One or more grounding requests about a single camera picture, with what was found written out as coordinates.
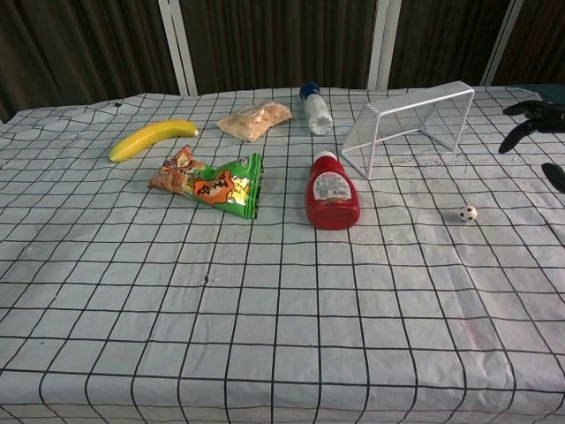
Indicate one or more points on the dark brown curtain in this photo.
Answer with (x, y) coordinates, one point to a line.
(79, 48)

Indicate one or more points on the white metal frame post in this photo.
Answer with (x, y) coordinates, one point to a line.
(177, 44)
(382, 44)
(503, 42)

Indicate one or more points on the small black white soccer ball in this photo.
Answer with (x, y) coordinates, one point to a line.
(468, 214)

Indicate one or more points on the green orange snack bag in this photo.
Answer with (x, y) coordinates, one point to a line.
(212, 183)

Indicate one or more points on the clear bag of beige snacks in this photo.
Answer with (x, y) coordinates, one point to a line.
(255, 118)

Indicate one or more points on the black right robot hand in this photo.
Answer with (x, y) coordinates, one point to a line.
(539, 112)

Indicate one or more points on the yellow banana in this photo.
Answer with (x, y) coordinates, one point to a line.
(150, 138)

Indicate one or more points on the red ketchup bottle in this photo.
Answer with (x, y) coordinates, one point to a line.
(332, 192)

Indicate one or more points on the clear bottle with blue cap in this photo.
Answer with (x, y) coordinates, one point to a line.
(316, 107)

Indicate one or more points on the white black grid tablecloth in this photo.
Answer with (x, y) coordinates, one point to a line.
(265, 287)

